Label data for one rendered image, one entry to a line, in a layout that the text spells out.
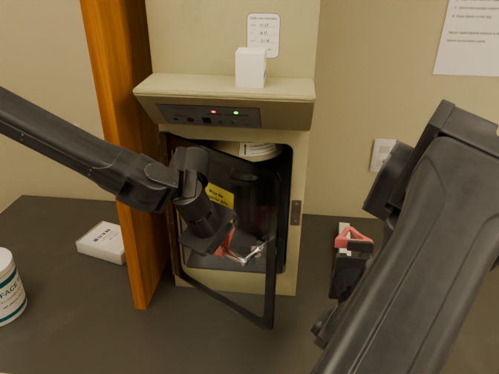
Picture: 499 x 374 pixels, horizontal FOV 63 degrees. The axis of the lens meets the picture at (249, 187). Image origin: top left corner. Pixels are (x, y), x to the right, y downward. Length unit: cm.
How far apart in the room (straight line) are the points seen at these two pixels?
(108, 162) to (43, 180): 104
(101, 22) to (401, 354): 70
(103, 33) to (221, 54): 21
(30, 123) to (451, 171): 58
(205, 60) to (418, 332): 70
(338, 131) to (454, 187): 110
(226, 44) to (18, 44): 84
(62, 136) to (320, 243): 86
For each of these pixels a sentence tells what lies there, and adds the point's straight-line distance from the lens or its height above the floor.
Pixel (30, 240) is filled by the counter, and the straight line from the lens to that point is 145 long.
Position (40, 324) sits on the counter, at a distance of 115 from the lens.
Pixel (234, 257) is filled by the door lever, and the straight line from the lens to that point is 80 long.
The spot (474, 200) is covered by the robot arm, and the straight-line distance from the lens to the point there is 24.
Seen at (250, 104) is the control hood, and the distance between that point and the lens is 74.
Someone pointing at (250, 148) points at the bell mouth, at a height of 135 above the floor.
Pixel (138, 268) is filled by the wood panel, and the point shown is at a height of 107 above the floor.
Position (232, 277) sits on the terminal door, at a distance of 93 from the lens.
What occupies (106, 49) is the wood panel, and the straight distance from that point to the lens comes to 80.
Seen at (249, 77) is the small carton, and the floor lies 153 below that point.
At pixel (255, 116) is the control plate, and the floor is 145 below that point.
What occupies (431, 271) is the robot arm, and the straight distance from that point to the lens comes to 22.
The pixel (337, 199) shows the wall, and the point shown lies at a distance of 144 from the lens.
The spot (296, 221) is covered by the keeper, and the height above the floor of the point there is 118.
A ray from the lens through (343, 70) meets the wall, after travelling 127.
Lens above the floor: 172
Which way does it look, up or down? 30 degrees down
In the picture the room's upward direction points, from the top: 1 degrees clockwise
